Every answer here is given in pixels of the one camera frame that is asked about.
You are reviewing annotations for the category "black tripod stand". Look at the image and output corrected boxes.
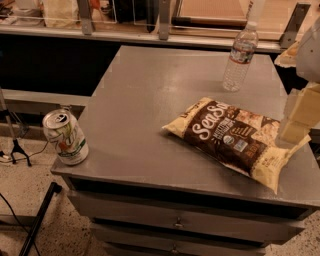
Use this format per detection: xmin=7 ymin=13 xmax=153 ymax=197
xmin=0 ymin=87 xmax=31 ymax=167

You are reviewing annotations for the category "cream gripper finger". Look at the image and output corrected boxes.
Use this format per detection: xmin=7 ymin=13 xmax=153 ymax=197
xmin=276 ymin=89 xmax=300 ymax=148
xmin=289 ymin=83 xmax=320 ymax=144

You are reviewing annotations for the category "black floor cable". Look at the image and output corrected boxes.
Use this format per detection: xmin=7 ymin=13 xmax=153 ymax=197
xmin=0 ymin=192 xmax=42 ymax=256

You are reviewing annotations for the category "top grey drawer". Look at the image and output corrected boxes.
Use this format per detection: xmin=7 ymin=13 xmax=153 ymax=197
xmin=68 ymin=190 xmax=304 ymax=245

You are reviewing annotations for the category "grey metal bracket right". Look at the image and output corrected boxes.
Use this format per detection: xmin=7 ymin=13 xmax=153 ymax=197
xmin=279 ymin=2 xmax=311 ymax=49

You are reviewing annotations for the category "wooden board on shelf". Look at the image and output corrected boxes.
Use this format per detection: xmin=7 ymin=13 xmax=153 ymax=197
xmin=171 ymin=0 xmax=247 ymax=29

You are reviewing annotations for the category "brown sea salt chip bag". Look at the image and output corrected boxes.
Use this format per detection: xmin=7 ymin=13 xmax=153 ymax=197
xmin=163 ymin=97 xmax=310 ymax=191

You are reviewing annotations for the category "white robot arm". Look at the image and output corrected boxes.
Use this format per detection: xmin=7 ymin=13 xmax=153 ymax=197
xmin=276 ymin=17 xmax=320 ymax=148

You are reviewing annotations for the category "grey metal post left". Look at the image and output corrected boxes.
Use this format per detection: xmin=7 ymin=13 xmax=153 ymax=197
xmin=77 ymin=0 xmax=93 ymax=35

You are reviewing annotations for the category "clear plastic water bottle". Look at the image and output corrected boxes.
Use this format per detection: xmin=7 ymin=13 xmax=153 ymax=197
xmin=223 ymin=21 xmax=259 ymax=92

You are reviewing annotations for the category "grey drawer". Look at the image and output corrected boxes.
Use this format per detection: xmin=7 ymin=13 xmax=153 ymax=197
xmin=68 ymin=190 xmax=304 ymax=245
xmin=91 ymin=224 xmax=265 ymax=256

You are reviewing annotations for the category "grey drawer cabinet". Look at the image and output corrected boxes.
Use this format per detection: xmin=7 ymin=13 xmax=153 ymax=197
xmin=52 ymin=46 xmax=320 ymax=249

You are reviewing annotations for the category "grey metal post middle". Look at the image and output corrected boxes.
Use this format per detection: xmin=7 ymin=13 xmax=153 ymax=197
xmin=159 ymin=0 xmax=171 ymax=40

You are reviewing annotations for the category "7up soda can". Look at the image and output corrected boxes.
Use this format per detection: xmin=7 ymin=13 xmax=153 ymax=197
xmin=42 ymin=109 xmax=89 ymax=165

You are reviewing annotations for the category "black metal leg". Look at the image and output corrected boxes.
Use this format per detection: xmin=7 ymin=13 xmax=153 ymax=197
xmin=19 ymin=182 xmax=62 ymax=256

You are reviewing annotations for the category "grey metal post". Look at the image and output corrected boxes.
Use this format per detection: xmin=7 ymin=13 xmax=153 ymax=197
xmin=159 ymin=0 xmax=171 ymax=40
xmin=77 ymin=0 xmax=93 ymax=35

